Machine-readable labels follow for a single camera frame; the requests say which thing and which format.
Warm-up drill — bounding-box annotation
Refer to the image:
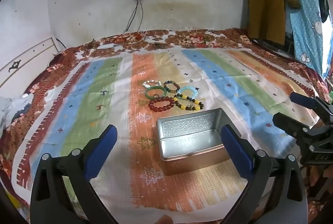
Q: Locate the striped colourful blanket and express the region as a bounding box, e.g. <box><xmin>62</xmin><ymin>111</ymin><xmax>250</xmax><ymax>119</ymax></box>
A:
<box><xmin>12</xmin><ymin>46</ymin><xmax>323</xmax><ymax>219</ymax></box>

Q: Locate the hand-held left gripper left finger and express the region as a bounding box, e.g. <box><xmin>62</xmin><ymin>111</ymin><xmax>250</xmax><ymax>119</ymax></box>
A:
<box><xmin>30</xmin><ymin>124</ymin><xmax>118</xmax><ymax>224</ymax></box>

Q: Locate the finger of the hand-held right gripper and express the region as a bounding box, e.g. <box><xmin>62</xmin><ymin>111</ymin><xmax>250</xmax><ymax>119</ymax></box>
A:
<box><xmin>290</xmin><ymin>92</ymin><xmax>333</xmax><ymax>123</ymax></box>
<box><xmin>272</xmin><ymin>113</ymin><xmax>314</xmax><ymax>141</ymax></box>

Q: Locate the light blue bead bracelet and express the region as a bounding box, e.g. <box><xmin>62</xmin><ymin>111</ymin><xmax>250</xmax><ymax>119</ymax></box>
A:
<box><xmin>179</xmin><ymin>86</ymin><xmax>199</xmax><ymax>98</ymax></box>

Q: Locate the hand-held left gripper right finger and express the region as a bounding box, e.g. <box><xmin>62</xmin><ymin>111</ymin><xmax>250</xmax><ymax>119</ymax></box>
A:
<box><xmin>221</xmin><ymin>124</ymin><xmax>309</xmax><ymax>224</ymax></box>

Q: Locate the black power cable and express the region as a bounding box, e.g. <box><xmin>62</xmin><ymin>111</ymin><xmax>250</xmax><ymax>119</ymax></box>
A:
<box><xmin>122</xmin><ymin>0</ymin><xmax>139</xmax><ymax>33</ymax></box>
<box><xmin>135</xmin><ymin>0</ymin><xmax>144</xmax><ymax>32</ymax></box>

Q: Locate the multicolour glass bead bracelet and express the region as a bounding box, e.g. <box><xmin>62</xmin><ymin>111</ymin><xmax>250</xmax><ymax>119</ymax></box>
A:
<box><xmin>163</xmin><ymin>81</ymin><xmax>180</xmax><ymax>93</ymax></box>

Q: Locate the white pearl bracelet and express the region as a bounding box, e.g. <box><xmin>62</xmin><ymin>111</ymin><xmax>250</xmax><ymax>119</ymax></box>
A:
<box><xmin>142</xmin><ymin>80</ymin><xmax>160</xmax><ymax>89</ymax></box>

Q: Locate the black cable by headboard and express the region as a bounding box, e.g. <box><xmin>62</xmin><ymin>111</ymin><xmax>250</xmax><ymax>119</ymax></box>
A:
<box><xmin>55</xmin><ymin>38</ymin><xmax>104</xmax><ymax>50</ymax></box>

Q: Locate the yellow and black bead bracelet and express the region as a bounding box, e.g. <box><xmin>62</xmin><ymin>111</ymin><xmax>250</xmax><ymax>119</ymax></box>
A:
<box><xmin>174</xmin><ymin>94</ymin><xmax>205</xmax><ymax>111</ymax></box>

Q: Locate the white headboard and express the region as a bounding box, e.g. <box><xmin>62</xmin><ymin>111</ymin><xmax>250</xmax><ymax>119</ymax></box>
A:
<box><xmin>0</xmin><ymin>37</ymin><xmax>59</xmax><ymax>91</ymax></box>

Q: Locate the mustard yellow garment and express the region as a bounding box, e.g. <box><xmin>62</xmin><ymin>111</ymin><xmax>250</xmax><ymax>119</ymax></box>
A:
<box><xmin>246</xmin><ymin>0</ymin><xmax>300</xmax><ymax>45</ymax></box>

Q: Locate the blue printed cloth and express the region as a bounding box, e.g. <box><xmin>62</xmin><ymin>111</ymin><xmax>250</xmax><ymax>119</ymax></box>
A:
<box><xmin>280</xmin><ymin>0</ymin><xmax>333</xmax><ymax>79</ymax></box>

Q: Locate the grey crumpled cloth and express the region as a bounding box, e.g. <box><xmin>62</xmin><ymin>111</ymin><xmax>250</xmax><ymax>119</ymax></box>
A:
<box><xmin>0</xmin><ymin>94</ymin><xmax>34</xmax><ymax>134</ymax></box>

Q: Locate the red bead bracelet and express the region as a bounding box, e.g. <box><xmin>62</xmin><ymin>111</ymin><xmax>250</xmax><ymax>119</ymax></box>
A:
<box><xmin>148</xmin><ymin>97</ymin><xmax>175</xmax><ymax>111</ymax></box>

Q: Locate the silver tin box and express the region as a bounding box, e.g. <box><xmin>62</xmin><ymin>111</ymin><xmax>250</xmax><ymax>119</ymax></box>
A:
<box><xmin>156</xmin><ymin>108</ymin><xmax>251</xmax><ymax>176</ymax></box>

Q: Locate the person's left hand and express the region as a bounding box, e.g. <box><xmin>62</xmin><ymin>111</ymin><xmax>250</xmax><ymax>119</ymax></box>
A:
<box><xmin>155</xmin><ymin>215</ymin><xmax>174</xmax><ymax>224</ymax></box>

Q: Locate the green jade bangle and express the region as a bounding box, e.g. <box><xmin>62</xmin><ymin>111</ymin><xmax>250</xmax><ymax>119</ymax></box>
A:
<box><xmin>145</xmin><ymin>86</ymin><xmax>166</xmax><ymax>100</ymax></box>

